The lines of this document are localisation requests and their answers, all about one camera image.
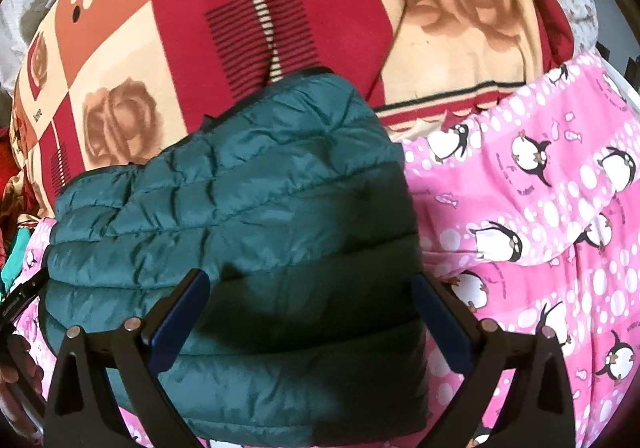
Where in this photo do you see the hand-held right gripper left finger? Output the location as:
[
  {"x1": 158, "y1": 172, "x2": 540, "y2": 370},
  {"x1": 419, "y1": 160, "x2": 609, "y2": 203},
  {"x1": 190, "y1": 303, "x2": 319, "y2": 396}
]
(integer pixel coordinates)
[{"x1": 45, "y1": 269, "x2": 212, "y2": 448}]

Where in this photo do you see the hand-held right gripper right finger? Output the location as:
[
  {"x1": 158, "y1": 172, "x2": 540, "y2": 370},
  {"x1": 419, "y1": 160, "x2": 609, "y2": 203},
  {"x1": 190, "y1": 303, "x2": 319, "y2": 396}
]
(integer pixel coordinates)
[{"x1": 411, "y1": 272, "x2": 577, "y2": 448}]

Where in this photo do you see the teal quilted puffer jacket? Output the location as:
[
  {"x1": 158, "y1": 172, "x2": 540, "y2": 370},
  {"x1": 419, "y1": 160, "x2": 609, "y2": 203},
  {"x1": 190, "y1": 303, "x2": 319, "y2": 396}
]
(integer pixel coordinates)
[{"x1": 42, "y1": 68, "x2": 433, "y2": 448}]

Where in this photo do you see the person's left hand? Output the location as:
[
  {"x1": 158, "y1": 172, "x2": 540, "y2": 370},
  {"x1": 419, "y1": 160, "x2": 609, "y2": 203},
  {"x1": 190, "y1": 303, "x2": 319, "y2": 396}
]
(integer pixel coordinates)
[{"x1": 0, "y1": 334, "x2": 47, "y2": 431}]

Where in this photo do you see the turquoise cloth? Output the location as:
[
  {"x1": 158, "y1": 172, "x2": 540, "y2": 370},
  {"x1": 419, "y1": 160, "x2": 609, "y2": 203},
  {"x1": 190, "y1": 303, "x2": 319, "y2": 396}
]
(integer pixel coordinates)
[{"x1": 0, "y1": 223, "x2": 32, "y2": 291}]

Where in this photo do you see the red and gold cloth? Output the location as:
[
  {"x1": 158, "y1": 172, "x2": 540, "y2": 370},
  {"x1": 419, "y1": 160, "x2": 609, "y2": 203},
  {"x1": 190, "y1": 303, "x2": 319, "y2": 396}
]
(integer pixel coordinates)
[{"x1": 0, "y1": 125, "x2": 43, "y2": 221}]

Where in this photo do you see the pink penguin printed blanket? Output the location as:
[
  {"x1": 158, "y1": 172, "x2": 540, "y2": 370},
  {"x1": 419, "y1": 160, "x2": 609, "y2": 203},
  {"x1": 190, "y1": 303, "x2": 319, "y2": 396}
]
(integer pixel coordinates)
[{"x1": 0, "y1": 51, "x2": 640, "y2": 448}]

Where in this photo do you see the red rose printed blanket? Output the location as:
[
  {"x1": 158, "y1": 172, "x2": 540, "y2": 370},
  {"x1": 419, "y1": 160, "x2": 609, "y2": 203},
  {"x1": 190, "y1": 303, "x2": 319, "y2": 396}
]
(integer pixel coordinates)
[{"x1": 10, "y1": 0, "x2": 576, "y2": 209}]

